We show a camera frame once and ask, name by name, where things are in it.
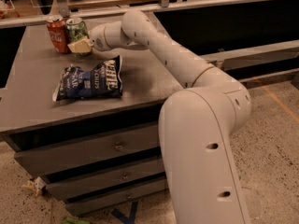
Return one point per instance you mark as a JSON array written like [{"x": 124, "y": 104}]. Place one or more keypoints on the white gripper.
[{"x": 97, "y": 39}]

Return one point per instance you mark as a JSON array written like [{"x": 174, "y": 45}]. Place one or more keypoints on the green soda can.
[{"x": 76, "y": 29}]

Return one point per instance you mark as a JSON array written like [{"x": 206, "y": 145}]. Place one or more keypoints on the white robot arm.
[{"x": 195, "y": 124}]

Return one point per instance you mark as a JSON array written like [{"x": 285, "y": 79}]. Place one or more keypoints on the red coke can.
[{"x": 56, "y": 25}]

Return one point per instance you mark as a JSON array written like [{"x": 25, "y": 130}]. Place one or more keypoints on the blue kettle chips bag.
[{"x": 102, "y": 81}]

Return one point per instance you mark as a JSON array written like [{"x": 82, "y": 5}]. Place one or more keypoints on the grey metal railing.
[{"x": 17, "y": 13}]

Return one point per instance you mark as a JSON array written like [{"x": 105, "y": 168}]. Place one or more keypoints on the grey drawer cabinet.
[{"x": 29, "y": 118}]

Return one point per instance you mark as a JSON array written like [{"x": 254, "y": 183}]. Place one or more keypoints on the top grey drawer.
[{"x": 76, "y": 153}]

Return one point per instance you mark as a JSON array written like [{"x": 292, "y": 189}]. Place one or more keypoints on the grey drawer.
[
  {"x": 115, "y": 197},
  {"x": 76, "y": 153},
  {"x": 75, "y": 187}
]

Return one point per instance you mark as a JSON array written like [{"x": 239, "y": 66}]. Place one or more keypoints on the middle grey drawer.
[{"x": 75, "y": 187}]

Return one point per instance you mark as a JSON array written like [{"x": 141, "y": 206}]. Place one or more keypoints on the crumpled paper scrap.
[{"x": 36, "y": 185}]

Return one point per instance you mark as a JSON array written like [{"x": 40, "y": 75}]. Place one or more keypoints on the bottom grey drawer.
[{"x": 115, "y": 197}]

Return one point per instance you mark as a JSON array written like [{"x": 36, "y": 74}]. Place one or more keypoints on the green object on floor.
[{"x": 71, "y": 220}]

